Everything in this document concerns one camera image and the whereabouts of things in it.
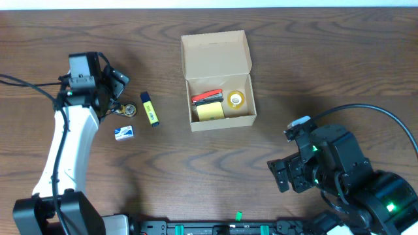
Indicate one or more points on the yellow sticky note pad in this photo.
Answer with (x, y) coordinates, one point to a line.
(211, 111)

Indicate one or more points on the brown cardboard box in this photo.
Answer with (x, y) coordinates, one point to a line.
(218, 61)

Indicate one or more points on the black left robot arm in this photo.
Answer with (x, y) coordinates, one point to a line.
(58, 204)

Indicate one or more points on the yellow clear tape roll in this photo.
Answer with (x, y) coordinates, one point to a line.
(236, 99)

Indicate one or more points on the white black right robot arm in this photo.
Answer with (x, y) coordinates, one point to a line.
(330, 158)

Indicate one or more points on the correction tape dispenser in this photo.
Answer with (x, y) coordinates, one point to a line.
(125, 110)

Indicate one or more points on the yellow highlighter blue cap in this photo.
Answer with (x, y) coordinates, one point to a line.
(150, 111)

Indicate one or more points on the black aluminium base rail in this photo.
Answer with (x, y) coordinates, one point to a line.
(215, 228)

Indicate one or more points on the blue white staples box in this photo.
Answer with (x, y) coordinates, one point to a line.
(124, 133)

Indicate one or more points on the small green clip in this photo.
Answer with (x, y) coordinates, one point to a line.
(238, 216)

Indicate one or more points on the red black stapler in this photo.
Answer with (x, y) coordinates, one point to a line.
(207, 97)

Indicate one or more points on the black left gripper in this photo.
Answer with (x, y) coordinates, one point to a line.
(115, 82)

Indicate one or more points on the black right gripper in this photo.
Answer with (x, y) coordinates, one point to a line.
(294, 171)

